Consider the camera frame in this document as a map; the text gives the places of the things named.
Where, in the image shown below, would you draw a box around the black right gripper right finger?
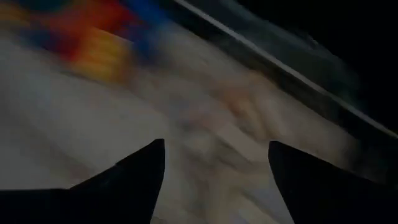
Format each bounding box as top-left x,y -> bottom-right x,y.
267,139 -> 398,224

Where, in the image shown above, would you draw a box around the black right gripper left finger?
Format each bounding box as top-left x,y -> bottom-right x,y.
0,138 -> 166,224

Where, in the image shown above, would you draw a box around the clear plastic bin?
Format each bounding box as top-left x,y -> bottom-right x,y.
130,27 -> 389,224

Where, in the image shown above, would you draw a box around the medium blue plastic block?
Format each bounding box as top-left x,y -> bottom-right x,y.
124,0 -> 170,62

